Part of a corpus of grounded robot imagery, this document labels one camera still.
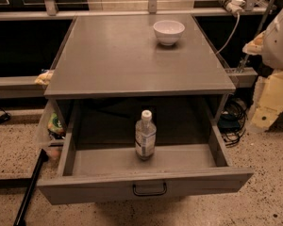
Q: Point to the white ceramic bowl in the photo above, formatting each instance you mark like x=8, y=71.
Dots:
x=168, y=32

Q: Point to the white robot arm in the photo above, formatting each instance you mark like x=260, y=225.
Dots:
x=272, y=50

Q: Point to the green snack package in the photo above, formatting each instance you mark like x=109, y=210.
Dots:
x=54, y=126

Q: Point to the grey open drawer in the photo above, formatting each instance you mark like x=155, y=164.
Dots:
x=99, y=162

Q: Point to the black floor pole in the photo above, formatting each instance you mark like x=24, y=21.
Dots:
x=20, y=218

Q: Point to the clear plastic side bin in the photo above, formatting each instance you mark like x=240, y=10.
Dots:
x=49, y=133

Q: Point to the white power strip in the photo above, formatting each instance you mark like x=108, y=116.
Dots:
x=231, y=6

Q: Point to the yellow crumpled bag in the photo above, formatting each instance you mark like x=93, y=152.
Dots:
x=44, y=78

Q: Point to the grey cabinet counter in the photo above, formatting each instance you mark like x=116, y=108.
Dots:
x=119, y=56

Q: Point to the black drawer handle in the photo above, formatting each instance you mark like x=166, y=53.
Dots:
x=149, y=190

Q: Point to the clear plastic water bottle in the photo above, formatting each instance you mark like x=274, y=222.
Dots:
x=145, y=135

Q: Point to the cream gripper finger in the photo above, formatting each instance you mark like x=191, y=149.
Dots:
x=268, y=100
x=254, y=47

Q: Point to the grey metal rail frame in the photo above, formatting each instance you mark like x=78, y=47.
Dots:
x=20, y=87

